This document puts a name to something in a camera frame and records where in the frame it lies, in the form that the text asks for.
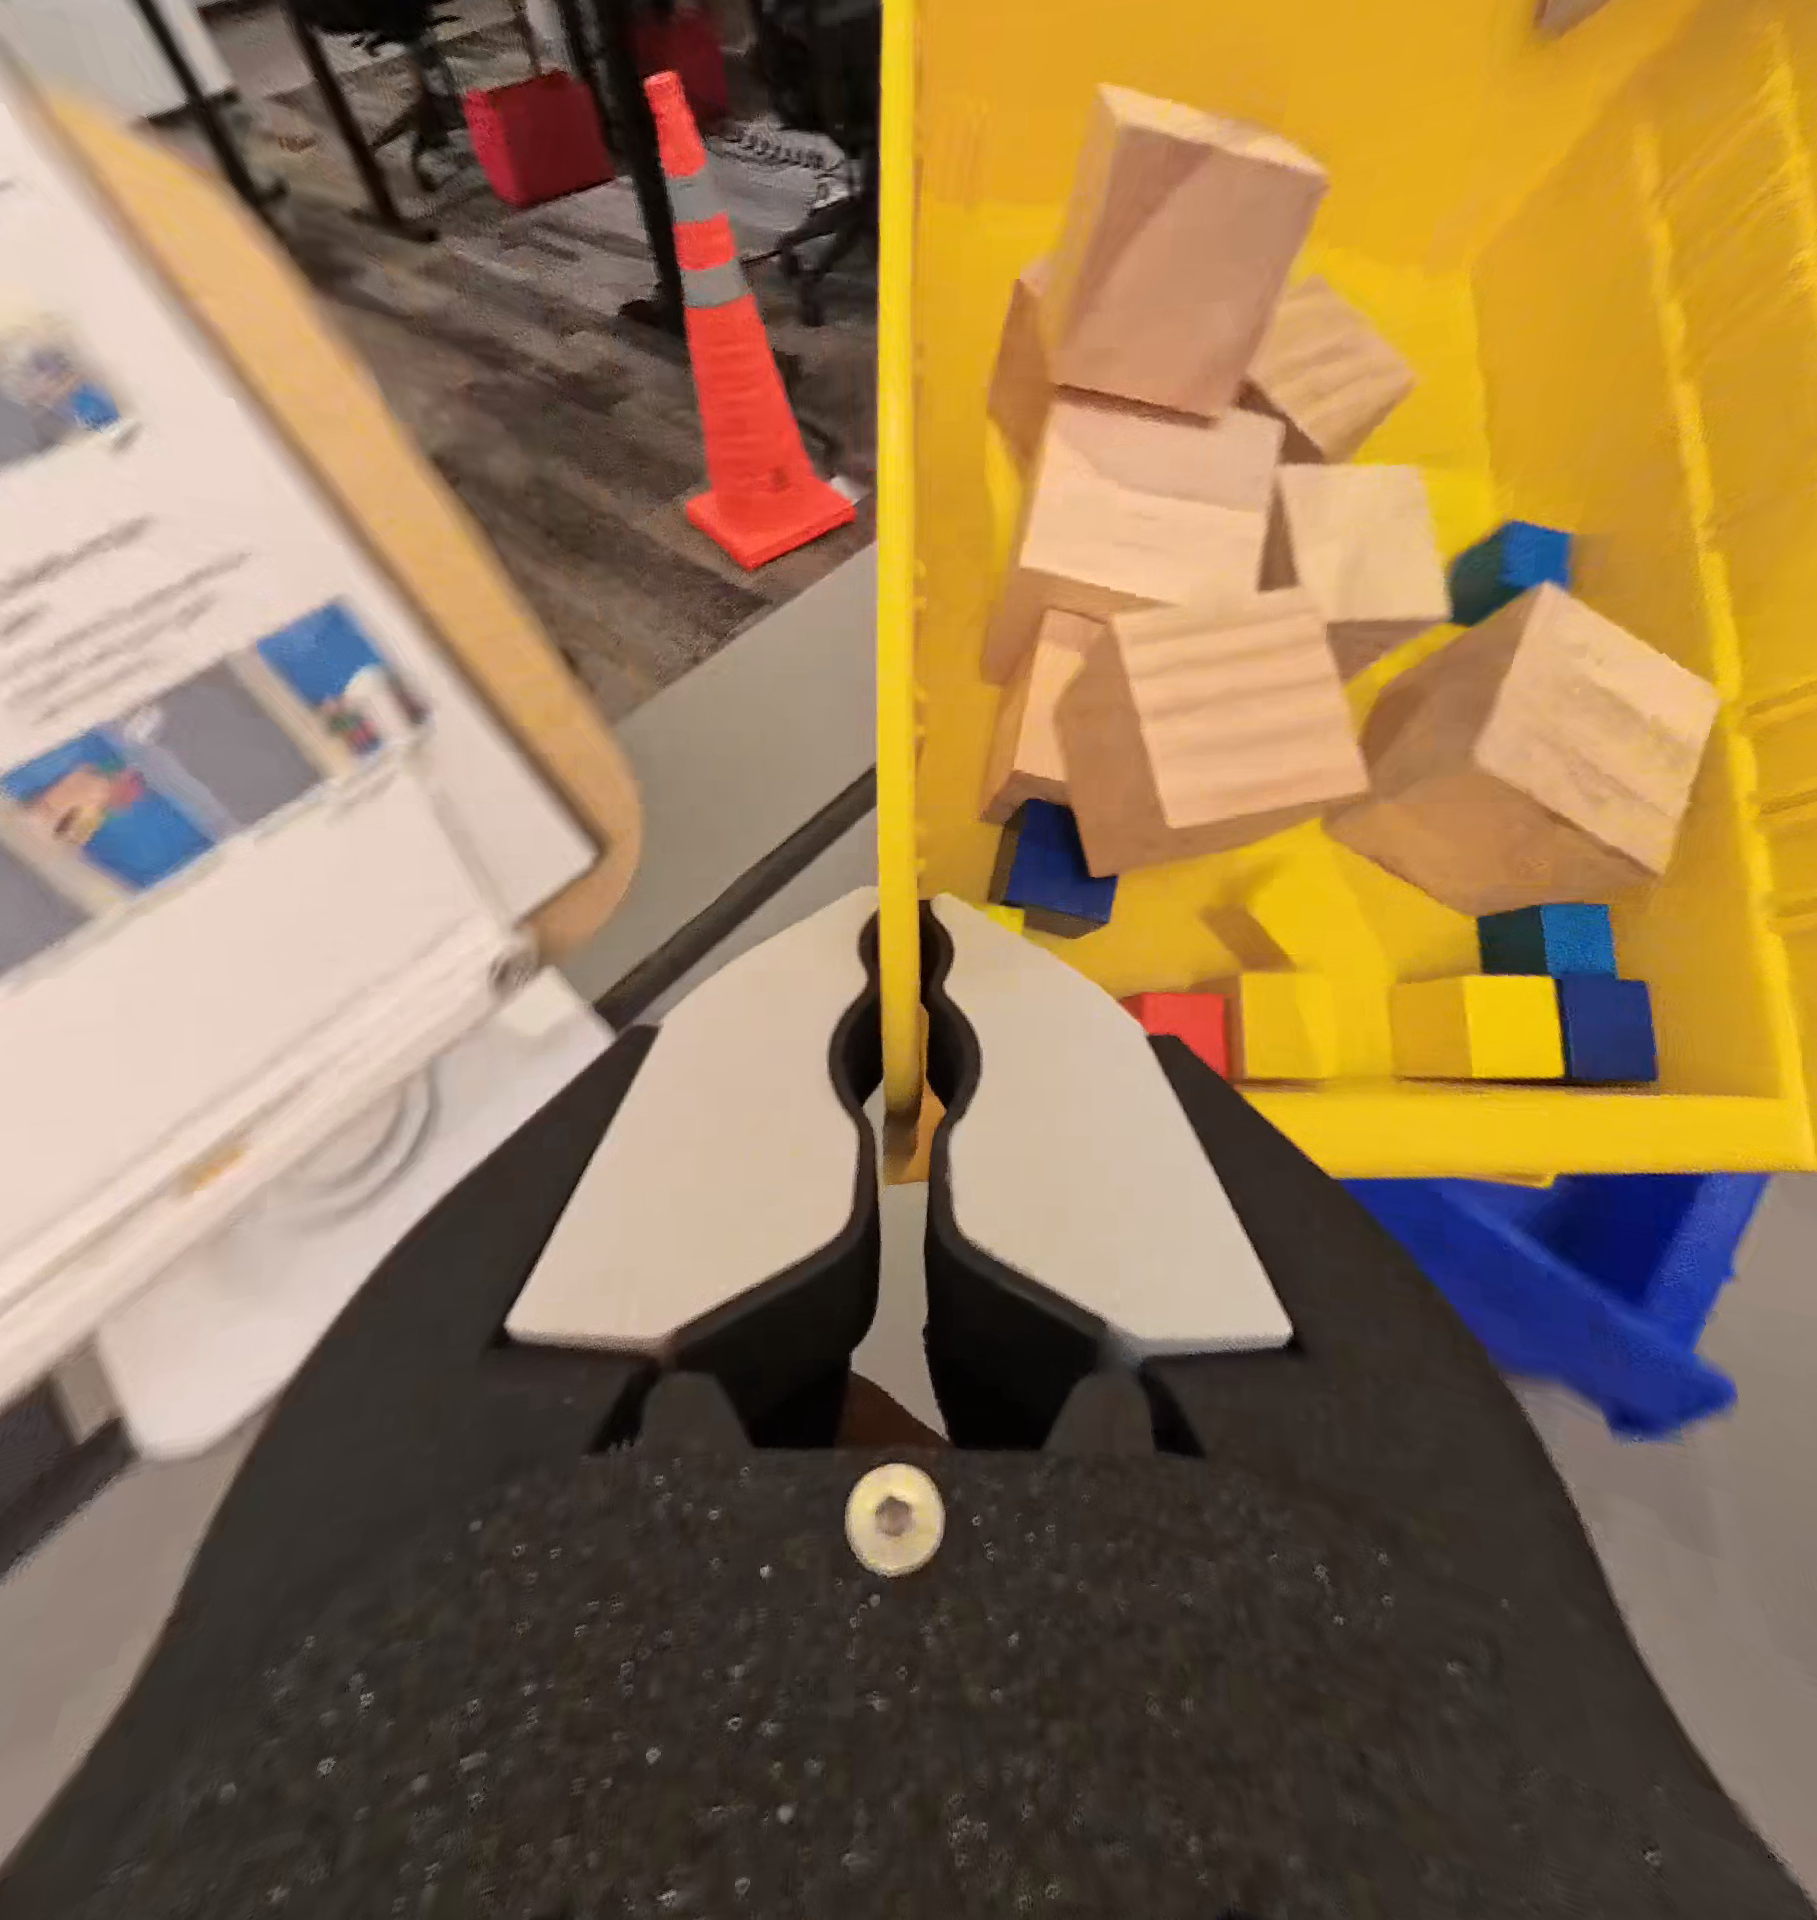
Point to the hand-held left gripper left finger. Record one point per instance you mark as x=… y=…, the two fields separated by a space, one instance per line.
x=682 y=1185

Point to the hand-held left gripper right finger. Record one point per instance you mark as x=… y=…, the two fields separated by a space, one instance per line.
x=1103 y=1185

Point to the small red cube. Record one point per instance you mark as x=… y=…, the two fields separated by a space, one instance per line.
x=1181 y=1029

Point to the small yellow cube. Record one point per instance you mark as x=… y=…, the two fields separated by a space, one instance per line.
x=1479 y=1029
x=1287 y=1029

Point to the pile of plain wooden cubes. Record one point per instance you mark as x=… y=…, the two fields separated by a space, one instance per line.
x=1208 y=705

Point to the blue plastic bin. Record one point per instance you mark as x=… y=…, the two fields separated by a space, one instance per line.
x=1597 y=1275

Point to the small light blue cube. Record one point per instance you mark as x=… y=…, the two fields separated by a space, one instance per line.
x=1549 y=941

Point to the yellow plastic bin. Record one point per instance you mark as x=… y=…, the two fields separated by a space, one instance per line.
x=1597 y=195

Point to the grey desk hatch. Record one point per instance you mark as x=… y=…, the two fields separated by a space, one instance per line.
x=728 y=900

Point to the white desk stand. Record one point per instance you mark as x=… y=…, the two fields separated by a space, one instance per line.
x=248 y=1320

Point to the orange traffic cone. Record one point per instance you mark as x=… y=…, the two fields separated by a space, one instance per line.
x=736 y=389

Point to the white paper sheet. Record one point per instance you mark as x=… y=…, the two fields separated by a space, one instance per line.
x=171 y=525

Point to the red bag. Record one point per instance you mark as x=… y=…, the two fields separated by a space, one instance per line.
x=539 y=139

